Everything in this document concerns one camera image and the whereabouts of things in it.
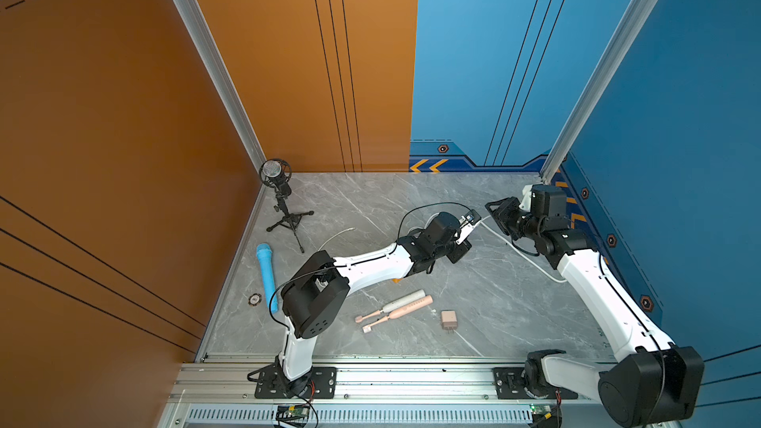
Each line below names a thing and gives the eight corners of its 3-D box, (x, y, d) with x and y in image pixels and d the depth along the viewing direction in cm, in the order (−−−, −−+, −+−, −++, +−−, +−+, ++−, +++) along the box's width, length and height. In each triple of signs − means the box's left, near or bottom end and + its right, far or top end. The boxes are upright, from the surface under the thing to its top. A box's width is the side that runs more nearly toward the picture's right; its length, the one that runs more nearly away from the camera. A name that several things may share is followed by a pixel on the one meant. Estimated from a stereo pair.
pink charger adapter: (442, 329, 84) (443, 327, 82) (440, 313, 87) (441, 310, 85) (457, 329, 84) (458, 326, 82) (455, 313, 87) (456, 310, 85)
